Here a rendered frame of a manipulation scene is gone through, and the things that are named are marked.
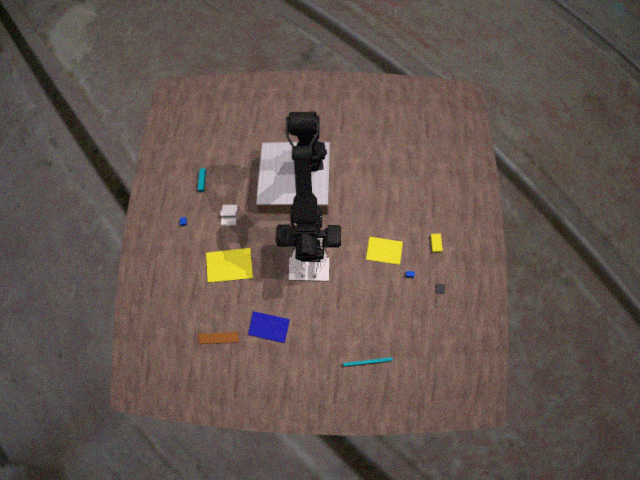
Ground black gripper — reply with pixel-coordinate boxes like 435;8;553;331
276;224;341;248

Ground blue flat rectangular plate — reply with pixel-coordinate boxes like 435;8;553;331
248;311;290;343

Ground teal rectangular bar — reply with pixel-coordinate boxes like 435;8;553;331
198;168;206;193

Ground orange-brown flat bar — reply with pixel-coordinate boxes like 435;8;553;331
198;332;239;344

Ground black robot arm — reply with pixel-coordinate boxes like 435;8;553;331
285;112;327;262

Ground teal thin bar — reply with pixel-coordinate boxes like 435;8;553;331
344;357;393;366

